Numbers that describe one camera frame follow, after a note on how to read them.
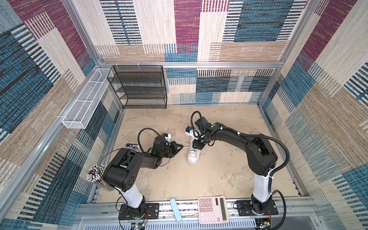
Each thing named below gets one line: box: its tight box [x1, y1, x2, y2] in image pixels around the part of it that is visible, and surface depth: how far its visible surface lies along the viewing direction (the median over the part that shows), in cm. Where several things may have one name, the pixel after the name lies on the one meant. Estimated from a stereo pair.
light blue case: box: [169, 198, 183, 223], surface depth 73 cm
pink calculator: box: [197, 195, 230, 225], surface depth 73 cm
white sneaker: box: [186, 136, 201, 165], surface depth 89 cm
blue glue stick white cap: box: [125, 143, 140, 150], surface depth 98 cm
